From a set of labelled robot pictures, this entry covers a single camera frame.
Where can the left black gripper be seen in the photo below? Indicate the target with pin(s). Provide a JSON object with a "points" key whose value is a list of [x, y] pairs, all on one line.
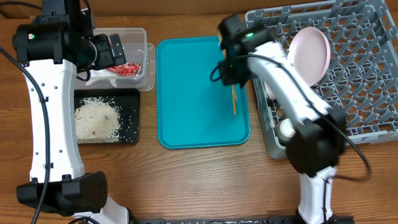
{"points": [[107, 58]]}

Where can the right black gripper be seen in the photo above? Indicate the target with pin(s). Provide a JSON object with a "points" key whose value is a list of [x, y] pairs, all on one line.
{"points": [[227, 78]]}

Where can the white napkin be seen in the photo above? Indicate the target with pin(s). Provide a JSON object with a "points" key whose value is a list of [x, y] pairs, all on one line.
{"points": [[102, 78]]}

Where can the red snack wrapper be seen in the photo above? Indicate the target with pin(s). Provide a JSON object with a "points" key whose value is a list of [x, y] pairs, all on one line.
{"points": [[126, 70]]}

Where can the pink bowl with rice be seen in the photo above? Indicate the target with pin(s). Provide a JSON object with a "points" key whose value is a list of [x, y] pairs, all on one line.
{"points": [[270, 91]]}

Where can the pink round plate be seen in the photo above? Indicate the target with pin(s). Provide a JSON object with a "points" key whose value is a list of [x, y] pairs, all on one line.
{"points": [[310, 54]]}

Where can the white paper cup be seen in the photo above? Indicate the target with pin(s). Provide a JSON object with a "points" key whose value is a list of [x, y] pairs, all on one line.
{"points": [[284, 131]]}

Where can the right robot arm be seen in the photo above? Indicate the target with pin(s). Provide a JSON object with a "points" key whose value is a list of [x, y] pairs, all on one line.
{"points": [[319, 137]]}

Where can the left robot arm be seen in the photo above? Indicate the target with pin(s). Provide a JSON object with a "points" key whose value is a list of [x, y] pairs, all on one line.
{"points": [[51, 51]]}

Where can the grey dishwasher rack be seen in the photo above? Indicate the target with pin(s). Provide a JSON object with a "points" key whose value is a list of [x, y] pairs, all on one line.
{"points": [[362, 76]]}

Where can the clear plastic bin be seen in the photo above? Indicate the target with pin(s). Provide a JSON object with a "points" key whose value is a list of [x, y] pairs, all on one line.
{"points": [[136, 50]]}

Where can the black plastic tray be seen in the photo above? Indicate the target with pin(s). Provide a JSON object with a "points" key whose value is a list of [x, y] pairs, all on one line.
{"points": [[130, 105]]}

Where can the teal serving tray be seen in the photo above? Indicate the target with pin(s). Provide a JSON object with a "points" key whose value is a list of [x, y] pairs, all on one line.
{"points": [[193, 111]]}

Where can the spilled rice pile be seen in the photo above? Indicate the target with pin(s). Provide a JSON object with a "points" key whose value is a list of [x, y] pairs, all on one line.
{"points": [[98, 121]]}

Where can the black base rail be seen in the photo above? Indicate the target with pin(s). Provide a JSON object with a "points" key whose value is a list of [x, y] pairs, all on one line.
{"points": [[269, 220]]}

